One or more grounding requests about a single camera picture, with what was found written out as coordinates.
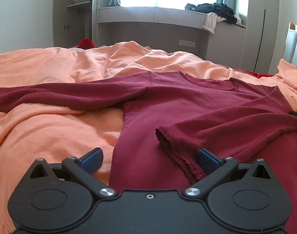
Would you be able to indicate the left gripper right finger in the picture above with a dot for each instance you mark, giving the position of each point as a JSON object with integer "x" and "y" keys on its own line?
{"x": 218, "y": 171}

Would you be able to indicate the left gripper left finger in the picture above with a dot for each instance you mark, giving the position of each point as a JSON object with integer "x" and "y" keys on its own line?
{"x": 81, "y": 171}

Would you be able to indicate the maroon long-sleeve shirt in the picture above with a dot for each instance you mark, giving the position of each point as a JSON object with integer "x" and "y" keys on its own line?
{"x": 168, "y": 117}

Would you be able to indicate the pile of dark clothes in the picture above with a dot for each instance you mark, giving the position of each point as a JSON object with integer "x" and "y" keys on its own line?
{"x": 220, "y": 9}

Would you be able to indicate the grey padded headboard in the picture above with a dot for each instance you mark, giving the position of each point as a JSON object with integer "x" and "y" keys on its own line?
{"x": 290, "y": 51}

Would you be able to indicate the orange duvet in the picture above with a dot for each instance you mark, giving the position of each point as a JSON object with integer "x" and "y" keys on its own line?
{"x": 32, "y": 131}

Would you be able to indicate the tall grey right wardrobe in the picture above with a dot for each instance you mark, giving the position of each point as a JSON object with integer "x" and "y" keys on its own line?
{"x": 260, "y": 36}

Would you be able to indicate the red item behind bed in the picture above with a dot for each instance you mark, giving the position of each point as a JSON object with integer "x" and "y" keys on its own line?
{"x": 86, "y": 44}

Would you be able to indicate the white garment hanging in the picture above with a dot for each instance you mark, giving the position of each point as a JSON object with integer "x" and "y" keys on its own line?
{"x": 211, "y": 21}

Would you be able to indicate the grey window bench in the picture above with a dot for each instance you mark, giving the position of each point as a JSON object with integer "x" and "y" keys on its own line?
{"x": 170, "y": 30}

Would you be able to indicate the open grey wardrobe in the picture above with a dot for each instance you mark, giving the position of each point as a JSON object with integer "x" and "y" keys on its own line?
{"x": 71, "y": 22}

